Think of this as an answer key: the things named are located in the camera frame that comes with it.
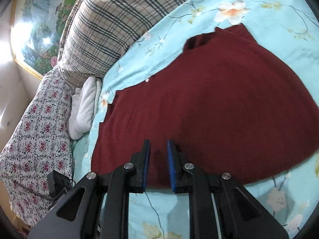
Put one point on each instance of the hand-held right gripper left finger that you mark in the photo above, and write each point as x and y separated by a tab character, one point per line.
147	164

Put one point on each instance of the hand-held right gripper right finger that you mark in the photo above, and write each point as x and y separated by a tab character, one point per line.
170	164

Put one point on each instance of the maroon knit sweater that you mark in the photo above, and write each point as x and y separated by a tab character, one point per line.
211	104

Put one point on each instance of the white pink floral quilt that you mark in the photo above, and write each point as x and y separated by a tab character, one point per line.
37	129

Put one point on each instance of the white textured towel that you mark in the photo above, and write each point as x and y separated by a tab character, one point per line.
86	109

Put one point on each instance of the plaid beige pillow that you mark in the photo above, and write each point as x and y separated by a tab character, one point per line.
112	29

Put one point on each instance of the light blue floral bedsheet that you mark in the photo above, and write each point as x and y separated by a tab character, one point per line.
174	17

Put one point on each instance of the gold framed landscape painting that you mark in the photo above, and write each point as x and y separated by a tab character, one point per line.
37	29

